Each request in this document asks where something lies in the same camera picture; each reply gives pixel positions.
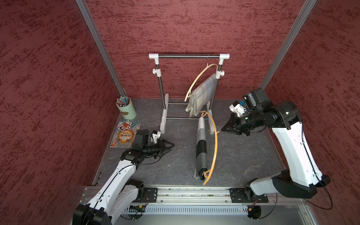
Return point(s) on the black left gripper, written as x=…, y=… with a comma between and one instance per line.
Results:
x=161, y=147

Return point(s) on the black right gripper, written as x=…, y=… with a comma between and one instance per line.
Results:
x=235, y=124

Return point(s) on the grey black checkered scarf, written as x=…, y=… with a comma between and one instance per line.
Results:
x=201, y=150

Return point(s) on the blue plaid fringed scarf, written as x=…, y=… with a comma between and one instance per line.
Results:
x=200, y=96

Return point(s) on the brown wooden hanger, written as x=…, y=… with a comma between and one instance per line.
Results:
x=208, y=174

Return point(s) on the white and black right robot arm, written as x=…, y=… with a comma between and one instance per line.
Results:
x=303, y=177

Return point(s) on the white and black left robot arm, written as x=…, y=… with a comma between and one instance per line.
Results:
x=120, y=190

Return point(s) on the colourful illustrated book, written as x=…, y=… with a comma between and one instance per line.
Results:
x=125, y=133

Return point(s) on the green cup with pencils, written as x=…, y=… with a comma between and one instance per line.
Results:
x=126, y=108

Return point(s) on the right aluminium corner profile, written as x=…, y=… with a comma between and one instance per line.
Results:
x=292, y=34

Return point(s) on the aluminium corner profile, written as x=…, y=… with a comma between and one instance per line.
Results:
x=292, y=34
x=86, y=14

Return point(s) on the left aluminium corner profile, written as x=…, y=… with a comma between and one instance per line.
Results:
x=86, y=14

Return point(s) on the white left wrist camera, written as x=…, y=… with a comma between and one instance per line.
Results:
x=155, y=136

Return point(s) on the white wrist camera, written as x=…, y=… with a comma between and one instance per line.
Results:
x=155, y=136
x=238, y=108

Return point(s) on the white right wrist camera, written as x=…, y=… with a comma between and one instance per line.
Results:
x=238, y=108

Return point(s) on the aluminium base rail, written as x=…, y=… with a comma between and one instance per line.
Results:
x=212, y=195

